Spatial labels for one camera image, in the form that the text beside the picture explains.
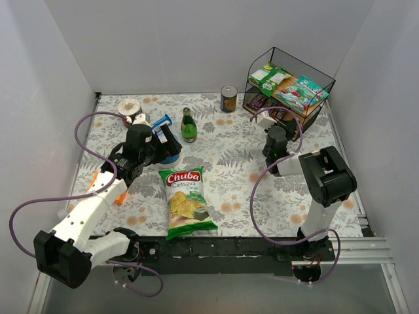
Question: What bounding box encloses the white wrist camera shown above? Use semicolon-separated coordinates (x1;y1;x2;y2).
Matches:
124;113;151;128
257;111;277;130

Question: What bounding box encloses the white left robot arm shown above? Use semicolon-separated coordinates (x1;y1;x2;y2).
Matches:
33;124;182;288

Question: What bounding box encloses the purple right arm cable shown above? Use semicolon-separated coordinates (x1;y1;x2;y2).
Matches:
249;106;341;285

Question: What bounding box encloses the green candy bag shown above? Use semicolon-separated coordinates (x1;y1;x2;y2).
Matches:
247;62;292;97

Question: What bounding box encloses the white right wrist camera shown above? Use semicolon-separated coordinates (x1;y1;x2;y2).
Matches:
257;111;277;130

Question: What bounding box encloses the purple M&M bag front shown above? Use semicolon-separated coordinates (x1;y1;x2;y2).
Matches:
246;93;268;111

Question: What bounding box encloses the orange smiley snack box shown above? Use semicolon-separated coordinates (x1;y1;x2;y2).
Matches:
89;171;127;205

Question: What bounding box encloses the purple m&m bag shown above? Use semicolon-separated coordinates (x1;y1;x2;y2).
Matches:
246;93;268;111
269;109;287;121
262;98;278;109

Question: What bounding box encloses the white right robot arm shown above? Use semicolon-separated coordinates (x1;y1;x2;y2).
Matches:
263;123;357;258

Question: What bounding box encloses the green glass bottle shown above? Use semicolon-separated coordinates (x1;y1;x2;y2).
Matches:
181;107;197;143

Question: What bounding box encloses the teal Fox's candy bag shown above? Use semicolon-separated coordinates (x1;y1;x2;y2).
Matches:
276;76;329;113

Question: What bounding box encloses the black wire wooden shelf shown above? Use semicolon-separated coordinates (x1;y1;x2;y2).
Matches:
243;47;335;141

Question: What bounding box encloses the green Chuba chips bag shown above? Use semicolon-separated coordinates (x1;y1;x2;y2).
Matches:
159;167;217;241

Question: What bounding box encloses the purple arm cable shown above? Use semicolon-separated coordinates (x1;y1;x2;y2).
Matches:
9;111;164;298
249;106;341;285

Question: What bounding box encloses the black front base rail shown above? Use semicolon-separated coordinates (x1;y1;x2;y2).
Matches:
115;236;335;276

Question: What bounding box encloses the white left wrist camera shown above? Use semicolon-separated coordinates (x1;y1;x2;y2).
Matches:
124;113;151;128

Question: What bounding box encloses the dark tin can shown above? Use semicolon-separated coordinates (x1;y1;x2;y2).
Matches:
221;85;238;113

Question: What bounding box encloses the blue cookie packet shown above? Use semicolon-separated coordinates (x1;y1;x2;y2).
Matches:
153;114;173;143

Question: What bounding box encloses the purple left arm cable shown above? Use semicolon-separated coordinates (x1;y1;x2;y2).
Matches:
9;111;164;298

